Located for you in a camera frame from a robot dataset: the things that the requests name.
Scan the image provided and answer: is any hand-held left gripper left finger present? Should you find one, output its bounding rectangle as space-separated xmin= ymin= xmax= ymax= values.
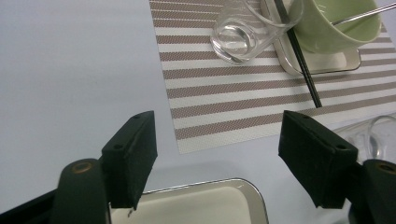
xmin=100 ymin=110 xmax=159 ymax=211

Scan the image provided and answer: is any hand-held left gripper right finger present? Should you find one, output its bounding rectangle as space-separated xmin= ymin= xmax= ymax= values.
xmin=277 ymin=109 xmax=360 ymax=210

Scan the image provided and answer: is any white square plate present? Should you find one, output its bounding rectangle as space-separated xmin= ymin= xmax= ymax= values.
xmin=261 ymin=0 xmax=362 ymax=77
xmin=109 ymin=177 xmax=270 ymax=224

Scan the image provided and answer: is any thin black chopstick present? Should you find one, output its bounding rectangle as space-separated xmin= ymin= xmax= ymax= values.
xmin=276 ymin=0 xmax=324 ymax=108
xmin=273 ymin=0 xmax=321 ymax=109

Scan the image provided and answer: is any green bowl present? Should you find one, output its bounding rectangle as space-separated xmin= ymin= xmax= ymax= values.
xmin=287 ymin=0 xmax=383 ymax=55

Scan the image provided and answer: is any clear drinking glass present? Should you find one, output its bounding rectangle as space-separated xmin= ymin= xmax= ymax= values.
xmin=209 ymin=0 xmax=304 ymax=65
xmin=335 ymin=114 xmax=396 ymax=164

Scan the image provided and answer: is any silver spoon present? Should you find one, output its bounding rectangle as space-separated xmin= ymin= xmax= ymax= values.
xmin=330 ymin=1 xmax=396 ymax=26

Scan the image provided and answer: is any striped brown placemat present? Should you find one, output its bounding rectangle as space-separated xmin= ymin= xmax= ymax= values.
xmin=148 ymin=0 xmax=396 ymax=155

